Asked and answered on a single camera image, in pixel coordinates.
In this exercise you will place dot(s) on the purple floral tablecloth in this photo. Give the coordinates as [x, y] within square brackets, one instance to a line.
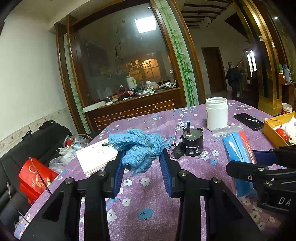
[143, 209]

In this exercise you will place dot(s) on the black smartphone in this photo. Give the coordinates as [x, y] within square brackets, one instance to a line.
[252, 125]

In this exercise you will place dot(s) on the white paper notebook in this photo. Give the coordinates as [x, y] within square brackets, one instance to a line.
[95, 156]

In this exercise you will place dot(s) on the standing person in black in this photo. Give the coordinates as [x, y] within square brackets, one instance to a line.
[233, 77]

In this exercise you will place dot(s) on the red plastic bag bundle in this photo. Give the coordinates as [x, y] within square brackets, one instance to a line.
[282, 133]

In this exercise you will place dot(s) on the black cylindrical motor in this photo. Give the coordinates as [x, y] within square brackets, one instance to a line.
[192, 140]

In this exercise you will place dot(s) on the blue knitted cloth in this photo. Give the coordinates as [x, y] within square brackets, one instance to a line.
[140, 148]

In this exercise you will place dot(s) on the white plastic jar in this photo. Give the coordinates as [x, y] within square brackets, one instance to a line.
[217, 113]

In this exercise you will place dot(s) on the eyeglasses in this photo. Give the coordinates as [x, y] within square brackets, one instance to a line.
[16, 196]

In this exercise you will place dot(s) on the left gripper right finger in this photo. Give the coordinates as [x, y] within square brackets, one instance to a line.
[226, 218]

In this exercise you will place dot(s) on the coloured cloth stack pack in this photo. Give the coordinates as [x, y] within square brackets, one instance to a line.
[237, 148]

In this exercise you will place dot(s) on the red white bucket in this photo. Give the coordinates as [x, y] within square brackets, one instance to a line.
[286, 108]

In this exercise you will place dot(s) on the black bag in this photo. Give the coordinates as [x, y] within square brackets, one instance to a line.
[42, 145]

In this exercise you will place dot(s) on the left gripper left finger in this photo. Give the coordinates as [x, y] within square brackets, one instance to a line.
[59, 217]

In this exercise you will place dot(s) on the black power adapter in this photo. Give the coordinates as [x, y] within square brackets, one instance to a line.
[178, 151]

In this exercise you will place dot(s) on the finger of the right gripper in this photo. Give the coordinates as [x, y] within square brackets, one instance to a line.
[248, 171]
[266, 158]

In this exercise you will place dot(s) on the red gift bag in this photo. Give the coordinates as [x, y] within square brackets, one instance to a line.
[34, 178]

